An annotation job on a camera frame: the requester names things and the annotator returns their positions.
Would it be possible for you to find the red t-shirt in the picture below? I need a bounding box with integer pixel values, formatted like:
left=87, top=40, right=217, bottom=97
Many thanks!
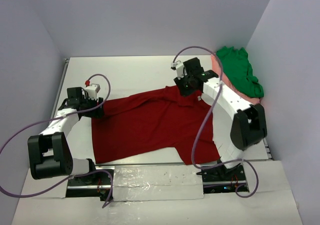
left=91, top=86, right=220, bottom=165

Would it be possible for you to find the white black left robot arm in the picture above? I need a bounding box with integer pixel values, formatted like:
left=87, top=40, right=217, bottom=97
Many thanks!
left=27, top=84, right=104, bottom=180

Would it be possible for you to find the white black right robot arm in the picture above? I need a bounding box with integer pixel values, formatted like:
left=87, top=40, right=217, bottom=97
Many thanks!
left=171, top=57, right=267, bottom=171

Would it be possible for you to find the salmon pink t-shirt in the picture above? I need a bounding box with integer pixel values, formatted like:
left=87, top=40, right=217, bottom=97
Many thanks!
left=211, top=55, right=261, bottom=105

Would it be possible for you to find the green t-shirt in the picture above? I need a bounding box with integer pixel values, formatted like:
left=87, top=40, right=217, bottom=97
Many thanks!
left=215, top=46, right=265, bottom=99

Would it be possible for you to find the white cardboard front cover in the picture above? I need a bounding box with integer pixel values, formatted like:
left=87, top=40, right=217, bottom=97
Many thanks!
left=12, top=160, right=302, bottom=225

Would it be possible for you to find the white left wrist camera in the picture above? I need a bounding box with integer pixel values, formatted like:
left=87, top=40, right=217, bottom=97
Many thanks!
left=84, top=83, right=101, bottom=100

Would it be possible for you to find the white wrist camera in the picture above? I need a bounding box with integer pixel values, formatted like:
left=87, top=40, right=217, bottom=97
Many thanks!
left=84, top=83, right=101, bottom=100
left=170, top=60, right=185, bottom=79

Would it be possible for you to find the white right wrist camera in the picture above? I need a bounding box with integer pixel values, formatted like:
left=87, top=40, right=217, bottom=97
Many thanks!
left=170, top=60, right=185, bottom=79

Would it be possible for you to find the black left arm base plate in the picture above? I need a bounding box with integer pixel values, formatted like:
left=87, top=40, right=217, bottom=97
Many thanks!
left=65, top=171, right=111, bottom=202

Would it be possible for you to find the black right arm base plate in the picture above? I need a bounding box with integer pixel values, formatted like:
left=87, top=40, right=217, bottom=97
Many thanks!
left=196, top=164, right=249, bottom=194

